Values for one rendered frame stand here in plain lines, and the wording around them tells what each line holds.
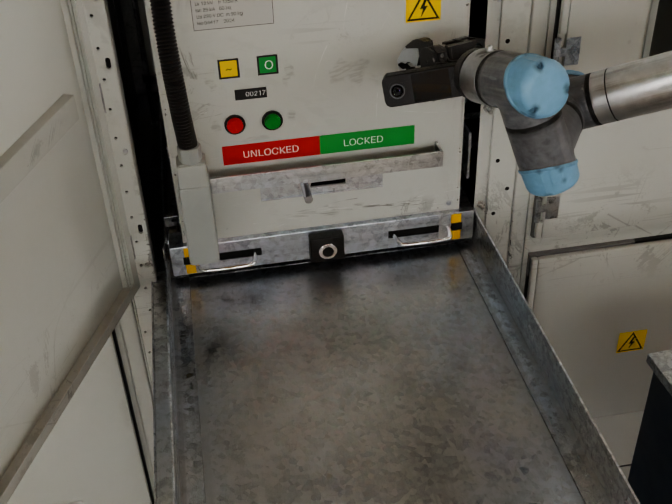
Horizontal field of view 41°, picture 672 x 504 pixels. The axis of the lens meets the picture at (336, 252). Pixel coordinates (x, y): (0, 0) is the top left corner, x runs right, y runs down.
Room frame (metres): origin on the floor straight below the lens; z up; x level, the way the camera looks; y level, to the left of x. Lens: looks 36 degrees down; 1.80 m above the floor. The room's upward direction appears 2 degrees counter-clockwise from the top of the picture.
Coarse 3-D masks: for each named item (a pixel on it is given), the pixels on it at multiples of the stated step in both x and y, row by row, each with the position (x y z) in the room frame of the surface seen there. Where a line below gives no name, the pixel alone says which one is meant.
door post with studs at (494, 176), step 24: (504, 0) 1.35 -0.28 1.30; (528, 0) 1.36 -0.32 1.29; (504, 24) 1.35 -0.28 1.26; (504, 48) 1.35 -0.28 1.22; (480, 120) 1.35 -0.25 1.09; (480, 144) 1.35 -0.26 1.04; (504, 144) 1.36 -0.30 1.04; (480, 168) 1.35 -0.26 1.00; (504, 168) 1.36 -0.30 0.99; (480, 192) 1.35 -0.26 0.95; (504, 192) 1.36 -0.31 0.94; (480, 216) 1.36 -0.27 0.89; (504, 216) 1.36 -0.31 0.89; (504, 240) 1.36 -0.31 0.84
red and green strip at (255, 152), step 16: (384, 128) 1.32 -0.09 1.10; (400, 128) 1.32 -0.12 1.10; (256, 144) 1.28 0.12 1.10; (272, 144) 1.29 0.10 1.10; (288, 144) 1.29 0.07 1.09; (304, 144) 1.30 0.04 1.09; (320, 144) 1.30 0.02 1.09; (336, 144) 1.30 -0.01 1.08; (352, 144) 1.31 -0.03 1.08; (368, 144) 1.31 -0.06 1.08; (384, 144) 1.32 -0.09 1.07; (400, 144) 1.32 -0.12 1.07; (224, 160) 1.28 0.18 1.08; (240, 160) 1.28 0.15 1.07; (256, 160) 1.28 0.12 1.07
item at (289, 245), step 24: (408, 216) 1.32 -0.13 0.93; (432, 216) 1.32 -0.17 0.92; (240, 240) 1.27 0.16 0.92; (264, 240) 1.27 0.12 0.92; (288, 240) 1.28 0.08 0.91; (360, 240) 1.30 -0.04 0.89; (384, 240) 1.30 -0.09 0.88; (408, 240) 1.31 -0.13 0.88; (216, 264) 1.26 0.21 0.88; (264, 264) 1.27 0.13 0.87
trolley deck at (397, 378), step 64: (384, 256) 1.31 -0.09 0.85; (448, 256) 1.30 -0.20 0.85; (256, 320) 1.14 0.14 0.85; (320, 320) 1.14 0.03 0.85; (384, 320) 1.13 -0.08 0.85; (448, 320) 1.12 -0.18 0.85; (256, 384) 0.99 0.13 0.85; (320, 384) 0.99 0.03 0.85; (384, 384) 0.98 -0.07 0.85; (448, 384) 0.98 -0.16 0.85; (512, 384) 0.97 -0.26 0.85; (256, 448) 0.86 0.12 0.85; (320, 448) 0.86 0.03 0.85; (384, 448) 0.85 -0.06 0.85; (448, 448) 0.85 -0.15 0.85; (512, 448) 0.84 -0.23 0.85
